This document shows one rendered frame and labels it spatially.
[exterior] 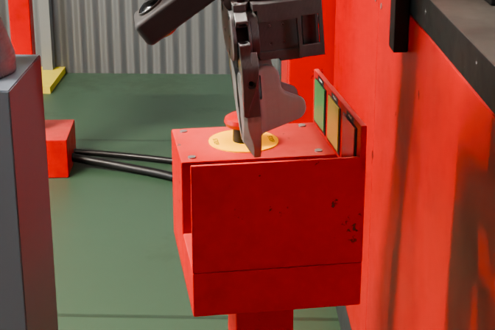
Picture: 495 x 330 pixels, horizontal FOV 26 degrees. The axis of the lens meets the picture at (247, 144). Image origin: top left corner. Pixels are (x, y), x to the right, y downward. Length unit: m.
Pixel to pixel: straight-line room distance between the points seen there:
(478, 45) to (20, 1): 2.20
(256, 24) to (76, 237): 1.94
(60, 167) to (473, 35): 2.20
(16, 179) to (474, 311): 0.59
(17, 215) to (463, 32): 0.60
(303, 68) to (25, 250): 1.11
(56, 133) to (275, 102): 2.31
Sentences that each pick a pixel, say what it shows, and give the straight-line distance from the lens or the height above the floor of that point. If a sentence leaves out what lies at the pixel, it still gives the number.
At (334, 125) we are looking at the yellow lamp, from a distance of 1.06.
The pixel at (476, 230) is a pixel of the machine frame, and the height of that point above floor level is 0.70.
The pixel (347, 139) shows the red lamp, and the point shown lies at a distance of 1.01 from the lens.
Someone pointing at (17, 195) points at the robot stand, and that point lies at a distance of 1.38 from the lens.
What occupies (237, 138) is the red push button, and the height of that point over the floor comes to 0.79.
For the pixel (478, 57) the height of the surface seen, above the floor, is 0.87.
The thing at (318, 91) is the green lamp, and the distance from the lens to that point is 1.12.
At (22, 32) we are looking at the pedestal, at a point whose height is 0.43.
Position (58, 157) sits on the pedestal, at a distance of 3.22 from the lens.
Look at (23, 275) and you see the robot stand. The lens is 1.43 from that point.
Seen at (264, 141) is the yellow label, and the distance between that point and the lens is 1.10.
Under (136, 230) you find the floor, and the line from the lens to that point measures 2.85.
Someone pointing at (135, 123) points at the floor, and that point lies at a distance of 3.71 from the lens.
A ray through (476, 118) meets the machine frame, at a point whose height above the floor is 0.81.
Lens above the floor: 1.14
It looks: 19 degrees down
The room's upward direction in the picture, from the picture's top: straight up
